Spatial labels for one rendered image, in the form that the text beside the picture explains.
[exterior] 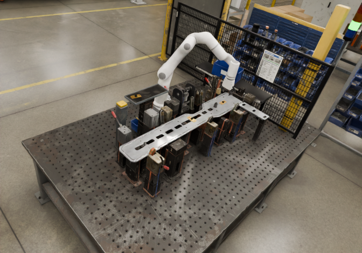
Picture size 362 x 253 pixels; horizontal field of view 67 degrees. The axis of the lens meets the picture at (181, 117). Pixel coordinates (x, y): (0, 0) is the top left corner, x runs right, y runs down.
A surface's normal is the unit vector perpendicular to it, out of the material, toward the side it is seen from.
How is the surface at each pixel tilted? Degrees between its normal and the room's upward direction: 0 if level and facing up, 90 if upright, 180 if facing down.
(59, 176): 0
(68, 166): 0
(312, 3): 90
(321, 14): 90
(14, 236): 0
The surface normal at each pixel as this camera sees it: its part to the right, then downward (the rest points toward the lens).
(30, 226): 0.16, -0.80
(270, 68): -0.68, 0.35
